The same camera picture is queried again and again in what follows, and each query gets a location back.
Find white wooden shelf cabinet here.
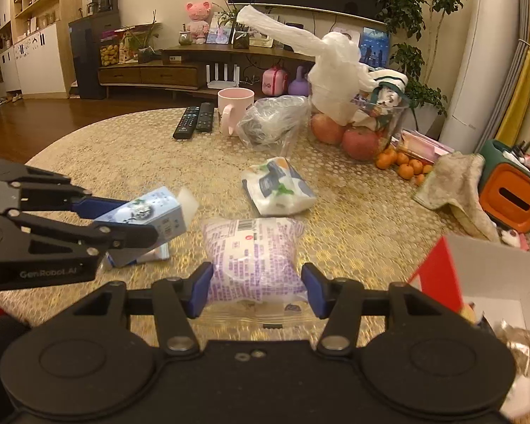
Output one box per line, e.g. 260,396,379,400
0,0,78,99

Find blue pink picture card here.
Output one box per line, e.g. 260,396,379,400
207,14,231,45

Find blue picture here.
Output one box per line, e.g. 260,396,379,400
360,26,390,68

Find black remote control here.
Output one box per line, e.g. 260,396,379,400
173,106,202,141
195,102,215,133

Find pile of small oranges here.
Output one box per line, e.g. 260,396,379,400
375,148,434,186

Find pink toy suitcase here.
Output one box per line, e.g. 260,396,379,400
262,65,289,96

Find pink flat packet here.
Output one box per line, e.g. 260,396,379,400
397,129,454,164

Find red and white cardboard box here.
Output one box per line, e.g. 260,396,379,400
405,234,530,420

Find purple snack packet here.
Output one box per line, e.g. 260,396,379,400
202,216,308,315

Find clear plastic bag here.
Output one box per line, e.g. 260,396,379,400
236,95,311,157

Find tall green houseplant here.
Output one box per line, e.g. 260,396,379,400
377,0,469,116

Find gold patterned desktop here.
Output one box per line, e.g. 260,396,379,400
0,107,530,424

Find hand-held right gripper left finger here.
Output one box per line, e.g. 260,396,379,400
73,261,215,356

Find white router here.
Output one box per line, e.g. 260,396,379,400
205,64,248,90

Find green and orange tissue box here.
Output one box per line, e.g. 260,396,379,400
479,139,530,233

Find potted leafy plant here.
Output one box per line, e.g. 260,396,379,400
123,21,163,65

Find small pink white item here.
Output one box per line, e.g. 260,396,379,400
500,229,530,250

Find white plastic bag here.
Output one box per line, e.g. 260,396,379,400
236,4,377,126

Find beige rag cloth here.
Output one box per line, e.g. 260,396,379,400
413,151,501,242

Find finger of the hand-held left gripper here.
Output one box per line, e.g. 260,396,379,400
20,182,129,222
9,210,160,268

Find small potted plant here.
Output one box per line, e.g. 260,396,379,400
214,0,254,50

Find pink mug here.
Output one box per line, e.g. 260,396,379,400
217,88,254,137

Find light blue milk carton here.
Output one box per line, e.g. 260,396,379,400
94,187,189,248

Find striped white green cloth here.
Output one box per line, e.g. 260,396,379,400
358,68,410,113

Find white blue tissue packet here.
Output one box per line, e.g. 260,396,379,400
241,157,317,217

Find wooden television cabinet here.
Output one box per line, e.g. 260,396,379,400
98,44,319,99

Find red apple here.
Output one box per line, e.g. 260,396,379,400
342,127,381,162
310,114,348,146

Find glass bowl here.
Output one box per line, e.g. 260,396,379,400
348,92,412,156

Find pink plush toy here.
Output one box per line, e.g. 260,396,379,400
185,1,212,45

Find black tall cabinet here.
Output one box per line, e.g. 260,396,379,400
68,11,122,100

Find white standing air conditioner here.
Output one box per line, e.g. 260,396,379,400
439,0,525,155

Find grey curtain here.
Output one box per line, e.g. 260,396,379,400
494,0,530,142

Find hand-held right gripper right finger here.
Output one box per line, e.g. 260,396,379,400
301,263,451,356

